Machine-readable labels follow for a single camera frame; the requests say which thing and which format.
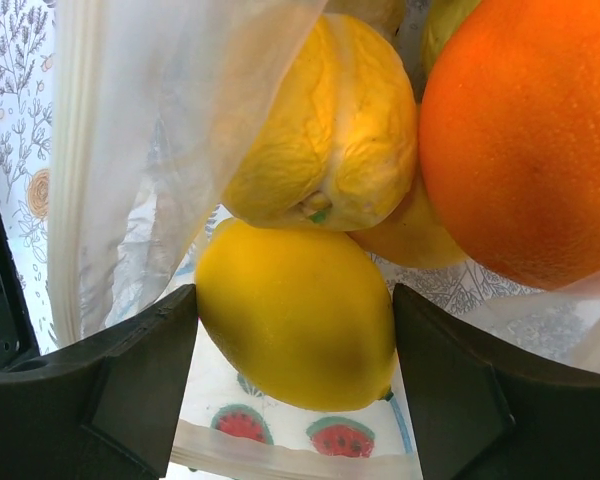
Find fake orange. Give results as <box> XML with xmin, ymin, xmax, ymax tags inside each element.
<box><xmin>419</xmin><ymin>1</ymin><xmax>600</xmax><ymax>290</ymax></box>

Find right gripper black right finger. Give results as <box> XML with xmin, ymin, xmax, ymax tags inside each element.
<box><xmin>393</xmin><ymin>284</ymin><xmax>600</xmax><ymax>480</ymax></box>

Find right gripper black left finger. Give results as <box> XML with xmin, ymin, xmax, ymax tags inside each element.
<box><xmin>0</xmin><ymin>284</ymin><xmax>198</xmax><ymax>479</ymax></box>

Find smooth fake yellow lemon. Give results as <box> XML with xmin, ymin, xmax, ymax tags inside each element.
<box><xmin>195</xmin><ymin>219</ymin><xmax>397</xmax><ymax>412</ymax></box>

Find clear zip top bag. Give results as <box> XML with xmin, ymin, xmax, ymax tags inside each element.
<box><xmin>48</xmin><ymin>1</ymin><xmax>600</xmax><ymax>479</ymax></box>

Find watermelon pattern ceramic plate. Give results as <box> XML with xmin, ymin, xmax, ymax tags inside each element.
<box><xmin>181</xmin><ymin>334</ymin><xmax>416</xmax><ymax>458</ymax></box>

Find floral pattern table mat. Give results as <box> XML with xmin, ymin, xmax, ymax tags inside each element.
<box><xmin>0</xmin><ymin>1</ymin><xmax>57</xmax><ymax>354</ymax></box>

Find wrinkled fake yellow lemon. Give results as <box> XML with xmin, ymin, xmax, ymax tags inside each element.
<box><xmin>222</xmin><ymin>13</ymin><xmax>417</xmax><ymax>231</ymax></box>

